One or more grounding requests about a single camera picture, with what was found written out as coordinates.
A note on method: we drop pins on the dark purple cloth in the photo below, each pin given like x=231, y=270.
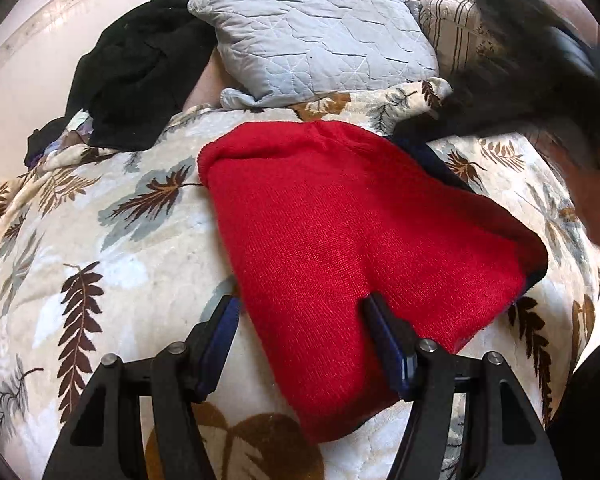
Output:
x=45, y=142

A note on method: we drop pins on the grey quilted pillow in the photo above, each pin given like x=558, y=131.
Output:
x=320, y=40

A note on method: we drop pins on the black garment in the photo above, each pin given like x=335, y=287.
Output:
x=130, y=70

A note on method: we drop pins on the striped beige pillow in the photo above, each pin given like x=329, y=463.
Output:
x=450, y=25

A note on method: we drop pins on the person's right forearm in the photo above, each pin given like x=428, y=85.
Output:
x=580, y=190

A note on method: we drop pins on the blue and red knit sweater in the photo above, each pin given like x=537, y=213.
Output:
x=330, y=230

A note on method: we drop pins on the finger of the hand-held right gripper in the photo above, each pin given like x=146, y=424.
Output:
x=480, y=105

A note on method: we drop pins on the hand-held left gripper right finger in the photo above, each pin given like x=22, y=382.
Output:
x=387, y=345

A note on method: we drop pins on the leaf-printed cream blanket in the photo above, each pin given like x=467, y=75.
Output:
x=130, y=260

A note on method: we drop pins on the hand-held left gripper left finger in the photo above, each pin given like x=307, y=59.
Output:
x=215, y=350

